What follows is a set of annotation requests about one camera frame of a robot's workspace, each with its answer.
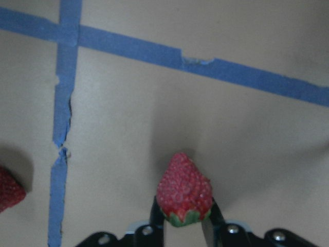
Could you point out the red strawberry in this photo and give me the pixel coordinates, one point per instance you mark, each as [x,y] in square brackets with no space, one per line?
[184,195]
[12,192]

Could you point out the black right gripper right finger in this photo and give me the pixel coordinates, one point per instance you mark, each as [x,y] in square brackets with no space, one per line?
[212,225]

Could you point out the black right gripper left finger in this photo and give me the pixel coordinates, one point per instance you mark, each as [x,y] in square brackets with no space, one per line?
[156,218]

